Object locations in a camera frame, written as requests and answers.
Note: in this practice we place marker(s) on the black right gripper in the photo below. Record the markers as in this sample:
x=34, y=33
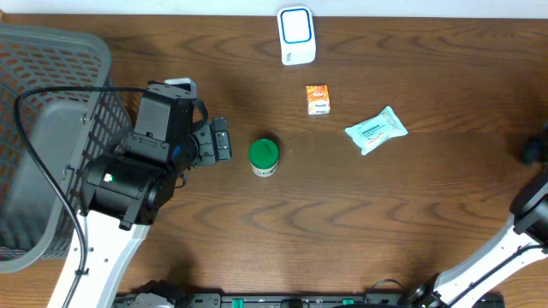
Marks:
x=537, y=147

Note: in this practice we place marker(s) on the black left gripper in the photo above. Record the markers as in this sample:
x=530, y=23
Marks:
x=207, y=153

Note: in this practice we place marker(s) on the green lid jar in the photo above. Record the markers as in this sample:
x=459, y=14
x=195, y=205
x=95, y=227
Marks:
x=264, y=157

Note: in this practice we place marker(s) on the small orange carton box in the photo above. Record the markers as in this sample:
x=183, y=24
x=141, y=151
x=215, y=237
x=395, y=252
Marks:
x=318, y=100

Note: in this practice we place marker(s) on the mint green wipes pack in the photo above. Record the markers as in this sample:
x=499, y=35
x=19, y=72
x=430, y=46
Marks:
x=371, y=133

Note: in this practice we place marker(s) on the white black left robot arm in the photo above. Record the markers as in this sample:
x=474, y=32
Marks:
x=121, y=194

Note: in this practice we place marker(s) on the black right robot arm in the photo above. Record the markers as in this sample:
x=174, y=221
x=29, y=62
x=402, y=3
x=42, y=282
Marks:
x=521, y=241

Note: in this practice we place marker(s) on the white black barcode scanner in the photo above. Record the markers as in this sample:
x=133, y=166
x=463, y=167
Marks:
x=296, y=35

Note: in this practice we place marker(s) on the dark grey plastic basket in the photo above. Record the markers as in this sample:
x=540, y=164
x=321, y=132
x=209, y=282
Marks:
x=67, y=129

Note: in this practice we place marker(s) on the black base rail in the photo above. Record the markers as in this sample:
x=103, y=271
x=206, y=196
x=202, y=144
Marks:
x=163, y=294

